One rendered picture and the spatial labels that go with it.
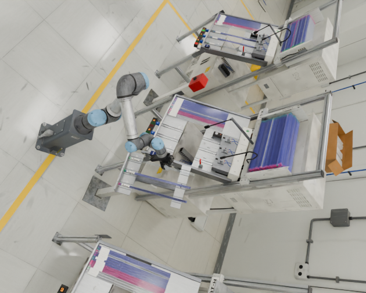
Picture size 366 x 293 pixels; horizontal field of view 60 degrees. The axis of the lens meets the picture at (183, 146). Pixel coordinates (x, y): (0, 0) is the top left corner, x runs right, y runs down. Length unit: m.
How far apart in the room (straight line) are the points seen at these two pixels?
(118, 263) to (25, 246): 0.90
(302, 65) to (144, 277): 2.41
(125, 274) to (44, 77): 1.85
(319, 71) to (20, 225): 2.98
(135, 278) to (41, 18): 2.41
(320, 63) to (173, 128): 1.56
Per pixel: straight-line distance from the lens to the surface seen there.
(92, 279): 2.18
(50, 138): 2.75
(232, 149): 2.54
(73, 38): 3.42
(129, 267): 2.16
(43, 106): 3.00
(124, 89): 1.98
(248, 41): 3.66
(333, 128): 2.74
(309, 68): 3.40
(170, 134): 2.63
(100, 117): 2.28
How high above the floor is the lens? 2.65
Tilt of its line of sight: 43 degrees down
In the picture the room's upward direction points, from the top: 75 degrees clockwise
